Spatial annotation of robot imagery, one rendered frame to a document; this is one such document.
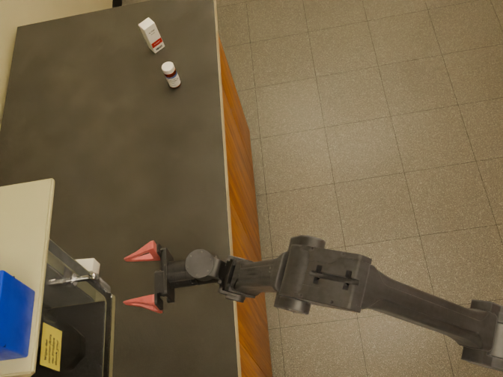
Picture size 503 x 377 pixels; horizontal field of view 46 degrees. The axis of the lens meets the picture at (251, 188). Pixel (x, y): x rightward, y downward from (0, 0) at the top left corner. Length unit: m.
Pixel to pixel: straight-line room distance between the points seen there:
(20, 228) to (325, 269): 0.49
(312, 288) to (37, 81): 1.42
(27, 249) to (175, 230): 0.64
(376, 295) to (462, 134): 1.99
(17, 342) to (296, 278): 0.39
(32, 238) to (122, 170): 0.75
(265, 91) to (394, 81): 0.62
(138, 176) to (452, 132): 1.56
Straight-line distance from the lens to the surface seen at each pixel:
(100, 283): 1.30
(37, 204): 1.02
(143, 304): 1.24
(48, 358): 1.18
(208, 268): 1.15
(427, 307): 0.91
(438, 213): 2.56
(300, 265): 0.84
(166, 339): 1.46
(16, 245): 1.00
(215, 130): 1.69
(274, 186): 2.64
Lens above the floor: 2.28
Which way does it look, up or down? 59 degrees down
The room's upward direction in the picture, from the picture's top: 20 degrees counter-clockwise
